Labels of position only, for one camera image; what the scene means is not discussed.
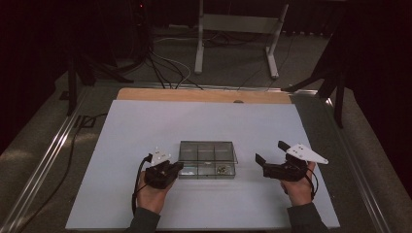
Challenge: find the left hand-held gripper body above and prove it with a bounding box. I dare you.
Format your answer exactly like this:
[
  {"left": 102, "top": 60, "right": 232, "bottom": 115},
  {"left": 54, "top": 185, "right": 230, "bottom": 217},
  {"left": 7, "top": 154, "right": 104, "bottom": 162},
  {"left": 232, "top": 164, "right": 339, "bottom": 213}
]
[{"left": 144, "top": 147, "right": 179, "bottom": 190}]

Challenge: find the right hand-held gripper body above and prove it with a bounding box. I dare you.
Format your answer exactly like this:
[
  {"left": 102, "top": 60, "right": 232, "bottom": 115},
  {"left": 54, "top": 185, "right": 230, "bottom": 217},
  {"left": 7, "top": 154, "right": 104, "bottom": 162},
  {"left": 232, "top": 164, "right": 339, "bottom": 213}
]
[{"left": 261, "top": 143, "right": 329, "bottom": 183}]

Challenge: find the clear plastic compartment box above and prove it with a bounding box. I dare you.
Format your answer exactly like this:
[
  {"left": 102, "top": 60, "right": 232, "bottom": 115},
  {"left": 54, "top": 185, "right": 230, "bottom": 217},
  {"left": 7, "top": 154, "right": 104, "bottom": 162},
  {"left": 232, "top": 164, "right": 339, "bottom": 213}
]
[{"left": 177, "top": 140, "right": 239, "bottom": 180}]

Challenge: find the person's left hand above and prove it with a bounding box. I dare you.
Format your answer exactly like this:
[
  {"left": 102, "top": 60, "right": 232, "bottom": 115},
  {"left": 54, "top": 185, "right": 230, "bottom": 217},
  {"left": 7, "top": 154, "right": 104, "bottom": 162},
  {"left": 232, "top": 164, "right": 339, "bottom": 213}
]
[{"left": 135, "top": 174, "right": 177, "bottom": 216}]

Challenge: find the person's right hand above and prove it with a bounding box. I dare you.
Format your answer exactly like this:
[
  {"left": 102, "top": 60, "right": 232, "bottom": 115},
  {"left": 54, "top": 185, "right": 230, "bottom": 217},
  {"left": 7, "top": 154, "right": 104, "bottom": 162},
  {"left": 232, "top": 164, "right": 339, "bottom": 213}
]
[{"left": 279, "top": 161, "right": 317, "bottom": 208}]

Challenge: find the white table cover sheet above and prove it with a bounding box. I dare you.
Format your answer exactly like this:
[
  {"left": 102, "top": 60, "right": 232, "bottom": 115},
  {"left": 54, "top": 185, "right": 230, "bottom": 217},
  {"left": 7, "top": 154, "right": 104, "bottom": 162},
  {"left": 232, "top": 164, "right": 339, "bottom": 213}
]
[{"left": 65, "top": 99, "right": 341, "bottom": 231}]

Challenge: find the black metal stand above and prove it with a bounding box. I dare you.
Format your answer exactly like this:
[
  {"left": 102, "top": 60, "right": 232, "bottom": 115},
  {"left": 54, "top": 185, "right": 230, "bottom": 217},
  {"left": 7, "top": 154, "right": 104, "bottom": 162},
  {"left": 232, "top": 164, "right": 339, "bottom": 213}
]
[
  {"left": 65, "top": 48, "right": 135, "bottom": 117},
  {"left": 281, "top": 30, "right": 348, "bottom": 129}
]

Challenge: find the dark equipment rack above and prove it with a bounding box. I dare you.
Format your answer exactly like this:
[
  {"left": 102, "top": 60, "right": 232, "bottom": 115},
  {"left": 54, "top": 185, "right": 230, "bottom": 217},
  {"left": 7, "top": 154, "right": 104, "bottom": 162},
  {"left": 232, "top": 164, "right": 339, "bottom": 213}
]
[{"left": 127, "top": 0, "right": 154, "bottom": 64}]

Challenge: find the left hand-held gripper cable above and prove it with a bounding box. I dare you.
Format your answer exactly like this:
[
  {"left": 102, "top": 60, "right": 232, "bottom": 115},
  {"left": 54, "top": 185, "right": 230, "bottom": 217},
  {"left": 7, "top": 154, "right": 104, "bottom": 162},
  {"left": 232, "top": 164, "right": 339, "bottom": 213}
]
[{"left": 130, "top": 153, "right": 154, "bottom": 216}]

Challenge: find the hand-held gripper cable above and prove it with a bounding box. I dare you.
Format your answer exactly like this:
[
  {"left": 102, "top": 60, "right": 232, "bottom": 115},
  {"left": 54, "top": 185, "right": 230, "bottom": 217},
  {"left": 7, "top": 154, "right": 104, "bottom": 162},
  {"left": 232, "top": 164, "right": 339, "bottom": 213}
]
[
  {"left": 130, "top": 153, "right": 154, "bottom": 216},
  {"left": 300, "top": 167, "right": 321, "bottom": 201}
]

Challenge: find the right hand-held gripper cable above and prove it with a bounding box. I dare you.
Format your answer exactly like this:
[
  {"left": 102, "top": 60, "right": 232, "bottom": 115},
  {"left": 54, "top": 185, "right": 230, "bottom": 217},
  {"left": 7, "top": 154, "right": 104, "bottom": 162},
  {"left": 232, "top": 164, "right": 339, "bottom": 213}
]
[{"left": 300, "top": 167, "right": 321, "bottom": 201}]

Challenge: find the aluminium floor rail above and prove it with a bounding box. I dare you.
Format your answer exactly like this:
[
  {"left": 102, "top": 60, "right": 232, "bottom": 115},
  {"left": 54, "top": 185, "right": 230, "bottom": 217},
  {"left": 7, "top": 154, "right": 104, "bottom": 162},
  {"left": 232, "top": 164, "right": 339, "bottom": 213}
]
[
  {"left": 0, "top": 86, "right": 94, "bottom": 233},
  {"left": 319, "top": 93, "right": 395, "bottom": 233}
]

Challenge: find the thin black floor cable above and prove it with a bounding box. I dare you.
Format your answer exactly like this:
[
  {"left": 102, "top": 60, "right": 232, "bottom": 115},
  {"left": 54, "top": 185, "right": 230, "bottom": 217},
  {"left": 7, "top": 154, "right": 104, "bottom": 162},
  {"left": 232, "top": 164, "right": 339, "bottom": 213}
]
[{"left": 237, "top": 32, "right": 296, "bottom": 92}]

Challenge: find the long black floor cable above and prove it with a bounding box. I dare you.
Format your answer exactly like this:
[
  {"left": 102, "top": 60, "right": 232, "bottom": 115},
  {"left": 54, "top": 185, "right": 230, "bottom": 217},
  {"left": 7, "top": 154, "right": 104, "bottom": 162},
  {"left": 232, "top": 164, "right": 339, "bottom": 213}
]
[{"left": 17, "top": 112, "right": 109, "bottom": 233}]

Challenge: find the black floor cable bundle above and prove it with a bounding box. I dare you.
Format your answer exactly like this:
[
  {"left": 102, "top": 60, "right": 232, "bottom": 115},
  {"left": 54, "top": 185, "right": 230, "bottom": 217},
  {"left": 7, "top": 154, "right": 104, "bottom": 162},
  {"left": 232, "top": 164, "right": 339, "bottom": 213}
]
[{"left": 146, "top": 45, "right": 205, "bottom": 91}]

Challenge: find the white floor cable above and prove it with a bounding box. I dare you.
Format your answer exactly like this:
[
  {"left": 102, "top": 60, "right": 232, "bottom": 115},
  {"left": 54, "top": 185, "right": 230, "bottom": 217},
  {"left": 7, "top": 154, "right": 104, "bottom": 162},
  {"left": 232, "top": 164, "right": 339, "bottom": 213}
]
[{"left": 151, "top": 37, "right": 192, "bottom": 89}]

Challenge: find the white metal table frame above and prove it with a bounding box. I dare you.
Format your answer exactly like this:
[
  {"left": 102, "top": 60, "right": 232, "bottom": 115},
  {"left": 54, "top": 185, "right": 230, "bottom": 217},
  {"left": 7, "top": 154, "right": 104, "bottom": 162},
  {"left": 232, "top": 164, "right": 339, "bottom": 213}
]
[{"left": 193, "top": 0, "right": 290, "bottom": 80}]

